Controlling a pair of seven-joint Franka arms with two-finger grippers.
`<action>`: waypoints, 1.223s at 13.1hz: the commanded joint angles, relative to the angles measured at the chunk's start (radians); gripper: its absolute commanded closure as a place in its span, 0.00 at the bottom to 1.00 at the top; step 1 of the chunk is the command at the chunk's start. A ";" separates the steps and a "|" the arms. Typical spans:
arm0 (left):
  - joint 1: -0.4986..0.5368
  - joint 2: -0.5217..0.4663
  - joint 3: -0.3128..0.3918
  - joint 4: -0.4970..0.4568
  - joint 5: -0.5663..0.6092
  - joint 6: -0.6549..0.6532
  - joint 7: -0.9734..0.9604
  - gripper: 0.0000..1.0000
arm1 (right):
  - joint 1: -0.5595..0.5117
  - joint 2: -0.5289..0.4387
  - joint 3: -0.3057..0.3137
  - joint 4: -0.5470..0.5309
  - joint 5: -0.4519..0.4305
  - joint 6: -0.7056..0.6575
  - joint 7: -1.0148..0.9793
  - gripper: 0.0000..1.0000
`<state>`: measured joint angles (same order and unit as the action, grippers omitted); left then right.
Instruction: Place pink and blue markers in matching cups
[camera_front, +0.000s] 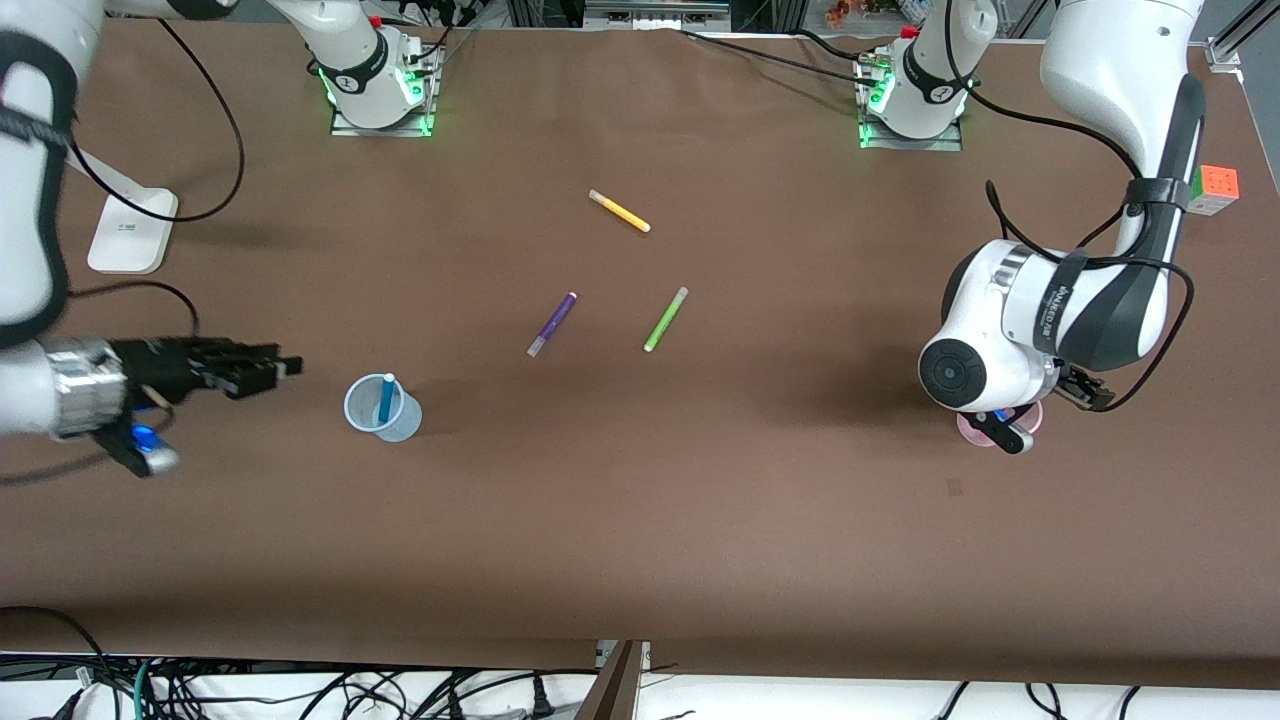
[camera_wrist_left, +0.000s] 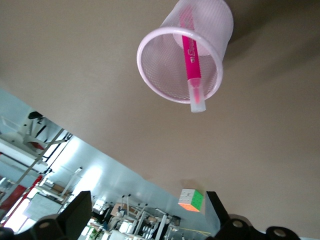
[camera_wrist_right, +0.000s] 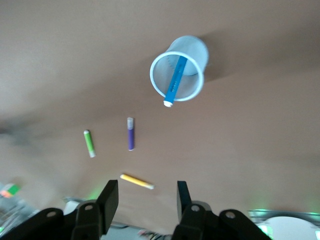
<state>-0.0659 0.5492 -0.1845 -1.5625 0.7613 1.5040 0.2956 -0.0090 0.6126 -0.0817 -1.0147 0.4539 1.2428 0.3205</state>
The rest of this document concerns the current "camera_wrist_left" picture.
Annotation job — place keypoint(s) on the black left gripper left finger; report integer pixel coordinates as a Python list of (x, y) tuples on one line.
[(75, 220)]

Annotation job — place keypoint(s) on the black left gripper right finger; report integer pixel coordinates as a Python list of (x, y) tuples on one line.
[(225, 225)]

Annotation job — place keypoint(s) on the pink marker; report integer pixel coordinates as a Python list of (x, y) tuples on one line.
[(191, 57)]

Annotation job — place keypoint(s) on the colourful puzzle cube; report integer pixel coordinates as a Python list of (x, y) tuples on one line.
[(191, 200)]

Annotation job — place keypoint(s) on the red panel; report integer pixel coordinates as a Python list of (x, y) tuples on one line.
[(17, 197)]

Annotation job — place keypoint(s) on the white black machine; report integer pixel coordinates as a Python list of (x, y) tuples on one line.
[(23, 136)]

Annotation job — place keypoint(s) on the pink mesh cup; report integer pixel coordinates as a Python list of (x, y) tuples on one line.
[(160, 65)]

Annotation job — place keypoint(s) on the metal diagonal frame bar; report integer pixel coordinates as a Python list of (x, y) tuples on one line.
[(30, 167)]

